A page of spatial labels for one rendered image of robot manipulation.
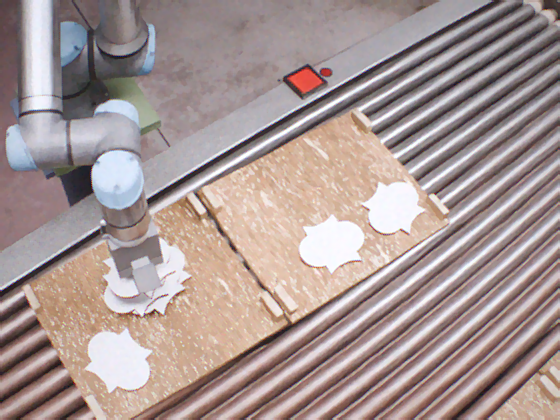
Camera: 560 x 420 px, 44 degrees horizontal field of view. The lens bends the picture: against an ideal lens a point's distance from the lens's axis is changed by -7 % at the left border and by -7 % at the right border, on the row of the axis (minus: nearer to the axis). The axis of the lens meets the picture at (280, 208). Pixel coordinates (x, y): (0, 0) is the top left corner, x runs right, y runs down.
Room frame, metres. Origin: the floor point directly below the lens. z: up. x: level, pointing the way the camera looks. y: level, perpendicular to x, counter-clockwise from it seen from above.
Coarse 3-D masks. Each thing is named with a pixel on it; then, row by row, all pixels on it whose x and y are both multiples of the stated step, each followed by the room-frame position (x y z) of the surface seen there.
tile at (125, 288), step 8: (160, 240) 0.63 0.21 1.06; (168, 248) 0.62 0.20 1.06; (168, 256) 0.60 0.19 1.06; (112, 264) 0.57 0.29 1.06; (160, 264) 0.59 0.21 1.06; (112, 272) 0.56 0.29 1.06; (160, 272) 0.57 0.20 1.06; (168, 272) 0.57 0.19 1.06; (112, 280) 0.54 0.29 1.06; (120, 280) 0.54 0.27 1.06; (128, 280) 0.55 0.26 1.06; (112, 288) 0.53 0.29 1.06; (120, 288) 0.53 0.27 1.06; (128, 288) 0.53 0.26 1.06; (136, 288) 0.53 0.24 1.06; (120, 296) 0.52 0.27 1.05; (128, 296) 0.52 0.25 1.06; (136, 296) 0.52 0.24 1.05
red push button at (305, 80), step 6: (300, 72) 1.19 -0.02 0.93; (306, 72) 1.19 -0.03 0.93; (312, 72) 1.19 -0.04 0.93; (288, 78) 1.17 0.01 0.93; (294, 78) 1.17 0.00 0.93; (300, 78) 1.17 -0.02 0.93; (306, 78) 1.17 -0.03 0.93; (312, 78) 1.17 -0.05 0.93; (318, 78) 1.17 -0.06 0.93; (294, 84) 1.15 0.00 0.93; (300, 84) 1.15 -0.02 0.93; (306, 84) 1.15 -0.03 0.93; (312, 84) 1.15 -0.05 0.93; (318, 84) 1.15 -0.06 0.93; (300, 90) 1.13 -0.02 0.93; (306, 90) 1.13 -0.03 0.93
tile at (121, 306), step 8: (160, 288) 0.58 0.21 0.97; (104, 296) 0.55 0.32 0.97; (112, 296) 0.55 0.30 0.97; (144, 296) 0.56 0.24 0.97; (152, 296) 0.56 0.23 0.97; (160, 296) 0.56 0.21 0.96; (112, 304) 0.53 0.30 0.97; (120, 304) 0.54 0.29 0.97; (128, 304) 0.54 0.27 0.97; (136, 304) 0.54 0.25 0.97; (144, 304) 0.54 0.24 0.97; (120, 312) 0.52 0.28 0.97; (128, 312) 0.52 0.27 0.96; (144, 312) 0.53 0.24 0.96
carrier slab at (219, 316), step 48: (192, 240) 0.71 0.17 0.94; (48, 288) 0.56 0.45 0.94; (96, 288) 0.58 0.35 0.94; (192, 288) 0.60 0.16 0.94; (240, 288) 0.61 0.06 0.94; (48, 336) 0.46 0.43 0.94; (144, 336) 0.49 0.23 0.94; (192, 336) 0.50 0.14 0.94; (240, 336) 0.51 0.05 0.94; (96, 384) 0.38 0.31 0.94
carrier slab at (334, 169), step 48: (288, 144) 0.97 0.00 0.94; (336, 144) 0.98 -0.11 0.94; (240, 192) 0.83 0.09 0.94; (288, 192) 0.84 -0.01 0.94; (336, 192) 0.85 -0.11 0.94; (240, 240) 0.72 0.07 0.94; (288, 240) 0.73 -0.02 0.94; (384, 240) 0.75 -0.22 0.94; (288, 288) 0.62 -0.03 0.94; (336, 288) 0.63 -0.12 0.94
